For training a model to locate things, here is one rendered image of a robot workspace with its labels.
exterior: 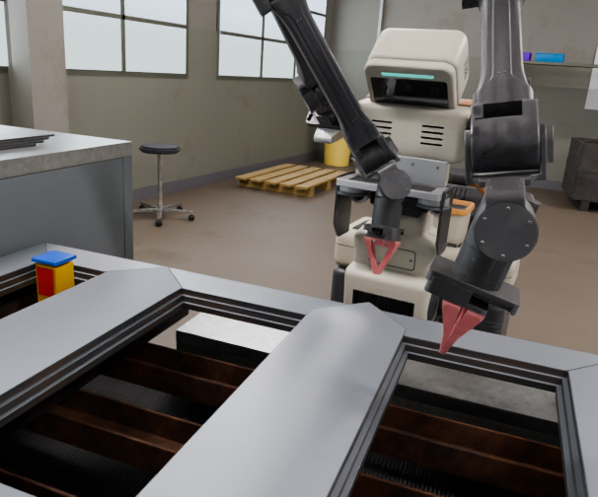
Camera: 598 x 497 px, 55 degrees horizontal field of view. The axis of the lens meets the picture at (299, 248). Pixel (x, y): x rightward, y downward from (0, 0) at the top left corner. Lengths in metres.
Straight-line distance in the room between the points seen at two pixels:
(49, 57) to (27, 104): 0.36
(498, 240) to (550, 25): 7.74
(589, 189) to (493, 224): 6.51
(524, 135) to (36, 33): 4.07
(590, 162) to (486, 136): 6.40
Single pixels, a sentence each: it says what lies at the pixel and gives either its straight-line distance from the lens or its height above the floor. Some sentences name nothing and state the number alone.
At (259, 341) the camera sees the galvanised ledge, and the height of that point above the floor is 0.68.
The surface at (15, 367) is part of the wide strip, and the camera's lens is 0.92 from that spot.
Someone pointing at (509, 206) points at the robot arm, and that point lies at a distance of 0.56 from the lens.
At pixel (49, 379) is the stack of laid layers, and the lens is 0.91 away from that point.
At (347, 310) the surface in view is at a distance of 1.10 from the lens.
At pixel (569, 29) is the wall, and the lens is 8.25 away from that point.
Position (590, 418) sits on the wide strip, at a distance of 0.91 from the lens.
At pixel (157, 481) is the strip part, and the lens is 0.68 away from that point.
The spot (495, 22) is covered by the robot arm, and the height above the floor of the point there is 1.35.
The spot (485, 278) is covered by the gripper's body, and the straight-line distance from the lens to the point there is 0.65.
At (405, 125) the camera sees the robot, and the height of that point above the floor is 1.17.
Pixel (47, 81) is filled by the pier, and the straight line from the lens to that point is 4.54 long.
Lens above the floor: 1.28
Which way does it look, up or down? 17 degrees down
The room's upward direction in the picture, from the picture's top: 4 degrees clockwise
